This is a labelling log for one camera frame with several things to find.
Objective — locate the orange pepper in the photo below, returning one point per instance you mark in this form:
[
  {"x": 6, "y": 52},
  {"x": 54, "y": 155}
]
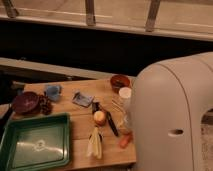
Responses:
[{"x": 125, "y": 140}]

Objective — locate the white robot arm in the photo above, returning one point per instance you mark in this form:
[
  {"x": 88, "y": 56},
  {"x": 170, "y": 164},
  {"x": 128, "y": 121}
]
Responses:
[{"x": 169, "y": 99}]

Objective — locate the red brown bowl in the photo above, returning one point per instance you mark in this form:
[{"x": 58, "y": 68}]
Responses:
[{"x": 118, "y": 81}]

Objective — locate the purple bowl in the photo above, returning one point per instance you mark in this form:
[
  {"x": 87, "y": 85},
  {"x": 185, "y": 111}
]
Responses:
[{"x": 25, "y": 103}]

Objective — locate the white cup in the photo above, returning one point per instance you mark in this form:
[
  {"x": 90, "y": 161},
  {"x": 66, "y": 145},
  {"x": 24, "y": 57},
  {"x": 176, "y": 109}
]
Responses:
[{"x": 125, "y": 96}]

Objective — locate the wooden chopsticks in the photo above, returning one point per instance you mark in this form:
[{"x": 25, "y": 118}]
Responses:
[{"x": 117, "y": 105}]

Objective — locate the wooden cutting board table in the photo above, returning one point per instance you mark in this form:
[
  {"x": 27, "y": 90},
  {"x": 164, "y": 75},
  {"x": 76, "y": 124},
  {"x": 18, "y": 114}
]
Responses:
[{"x": 83, "y": 124}]

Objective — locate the yellow apple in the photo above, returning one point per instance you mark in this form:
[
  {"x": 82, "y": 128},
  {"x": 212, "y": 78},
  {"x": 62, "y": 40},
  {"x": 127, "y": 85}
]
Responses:
[{"x": 99, "y": 118}]

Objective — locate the blue cup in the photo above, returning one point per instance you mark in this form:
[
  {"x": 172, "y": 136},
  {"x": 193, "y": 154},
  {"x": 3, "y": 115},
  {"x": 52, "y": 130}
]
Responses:
[{"x": 53, "y": 92}]

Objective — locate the dark grape bunch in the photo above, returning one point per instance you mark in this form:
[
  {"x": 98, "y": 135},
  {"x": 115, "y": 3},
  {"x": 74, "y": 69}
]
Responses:
[{"x": 45, "y": 105}]

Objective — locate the green plastic tray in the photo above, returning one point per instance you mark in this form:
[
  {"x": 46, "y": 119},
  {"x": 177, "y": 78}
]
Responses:
[{"x": 36, "y": 144}]

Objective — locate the black handled knife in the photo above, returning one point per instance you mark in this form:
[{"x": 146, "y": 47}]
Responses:
[{"x": 96, "y": 107}]

